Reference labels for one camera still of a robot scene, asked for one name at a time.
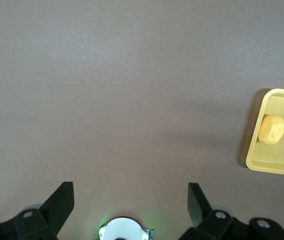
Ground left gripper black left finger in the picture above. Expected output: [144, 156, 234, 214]
[0, 181, 75, 240]

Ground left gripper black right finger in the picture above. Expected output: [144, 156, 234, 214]
[179, 182, 284, 240]

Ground yellow toy potato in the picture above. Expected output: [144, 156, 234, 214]
[257, 114, 284, 146]

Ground yellow plastic tray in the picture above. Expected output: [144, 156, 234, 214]
[245, 87, 284, 178]

